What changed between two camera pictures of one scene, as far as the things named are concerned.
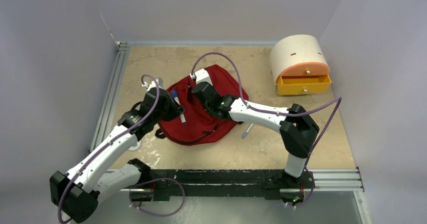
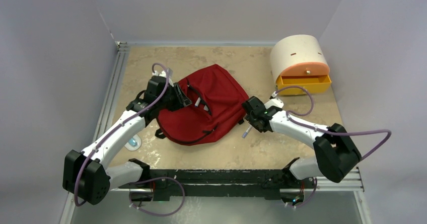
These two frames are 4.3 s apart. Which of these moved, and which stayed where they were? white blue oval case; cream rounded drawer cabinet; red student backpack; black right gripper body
Moved: black right gripper body
Stayed: red student backpack; cream rounded drawer cabinet; white blue oval case
